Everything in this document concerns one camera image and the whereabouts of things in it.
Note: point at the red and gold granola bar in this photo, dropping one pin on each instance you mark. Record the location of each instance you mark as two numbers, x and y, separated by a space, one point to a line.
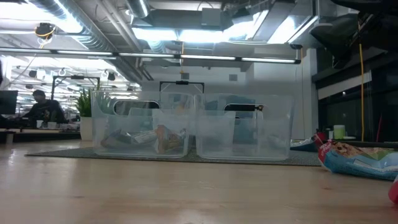
168 140

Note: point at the brown gold granola bar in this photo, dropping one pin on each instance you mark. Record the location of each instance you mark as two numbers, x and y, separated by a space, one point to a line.
124 138

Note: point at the red and blue granola bar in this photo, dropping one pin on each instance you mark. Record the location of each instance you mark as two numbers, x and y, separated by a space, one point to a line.
357 163
394 191
303 144

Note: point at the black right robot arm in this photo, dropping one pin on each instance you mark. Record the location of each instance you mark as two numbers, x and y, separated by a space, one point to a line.
373 4

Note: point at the long ceiling light strip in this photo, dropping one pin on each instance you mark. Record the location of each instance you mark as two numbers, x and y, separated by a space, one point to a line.
205 57

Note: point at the clear plastic bin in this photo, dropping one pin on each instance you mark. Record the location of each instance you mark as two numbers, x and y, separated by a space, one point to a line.
273 124
102 118

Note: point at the small potted green plant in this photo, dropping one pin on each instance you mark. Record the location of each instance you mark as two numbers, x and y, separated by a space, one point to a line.
85 130

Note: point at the green jar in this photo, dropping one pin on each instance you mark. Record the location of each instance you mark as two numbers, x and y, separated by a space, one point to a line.
339 132

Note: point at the grey woven mat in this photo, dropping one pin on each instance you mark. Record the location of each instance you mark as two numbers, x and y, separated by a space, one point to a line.
62 152

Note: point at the white cup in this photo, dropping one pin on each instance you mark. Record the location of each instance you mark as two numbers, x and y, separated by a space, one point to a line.
52 125
39 124

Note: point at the person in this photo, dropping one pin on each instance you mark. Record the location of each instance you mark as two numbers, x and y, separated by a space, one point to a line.
46 112

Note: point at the wooden background table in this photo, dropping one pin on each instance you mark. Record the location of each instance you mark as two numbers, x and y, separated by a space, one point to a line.
37 133

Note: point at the black monitor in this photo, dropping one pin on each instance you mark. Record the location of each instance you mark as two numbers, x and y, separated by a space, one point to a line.
7 102

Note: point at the black camera rig frame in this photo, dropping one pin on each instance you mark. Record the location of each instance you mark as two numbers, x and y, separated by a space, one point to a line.
182 82
76 77

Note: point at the silver spiral air duct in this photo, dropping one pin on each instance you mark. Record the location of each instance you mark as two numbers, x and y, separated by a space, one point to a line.
93 34

